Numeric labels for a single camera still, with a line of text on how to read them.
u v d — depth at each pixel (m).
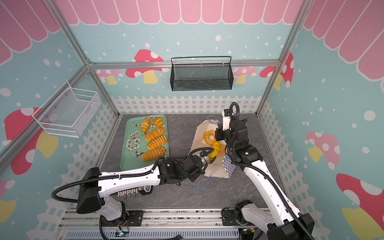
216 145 0.92
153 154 0.94
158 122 1.10
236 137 0.51
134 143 1.03
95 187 0.42
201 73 0.94
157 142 0.99
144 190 0.83
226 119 0.61
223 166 0.72
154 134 1.03
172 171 0.53
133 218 0.77
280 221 0.38
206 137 0.99
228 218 0.74
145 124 1.09
